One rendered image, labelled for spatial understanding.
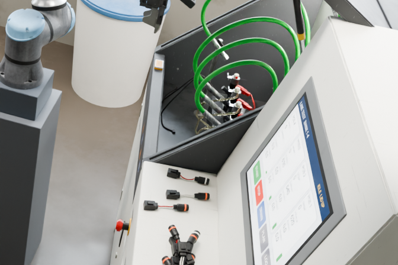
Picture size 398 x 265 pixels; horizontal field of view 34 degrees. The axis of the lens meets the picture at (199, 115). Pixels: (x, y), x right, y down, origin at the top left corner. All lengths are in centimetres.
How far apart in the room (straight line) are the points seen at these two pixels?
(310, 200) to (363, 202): 19
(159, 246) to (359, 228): 65
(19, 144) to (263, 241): 110
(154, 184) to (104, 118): 185
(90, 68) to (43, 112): 133
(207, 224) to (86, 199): 146
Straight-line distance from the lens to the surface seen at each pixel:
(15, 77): 223
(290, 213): 142
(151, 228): 172
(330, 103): 146
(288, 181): 148
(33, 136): 228
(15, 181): 244
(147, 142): 203
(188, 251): 165
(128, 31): 344
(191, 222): 177
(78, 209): 311
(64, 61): 407
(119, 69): 358
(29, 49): 218
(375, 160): 122
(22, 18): 218
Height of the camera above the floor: 221
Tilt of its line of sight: 35 degrees down
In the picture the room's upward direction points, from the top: 16 degrees clockwise
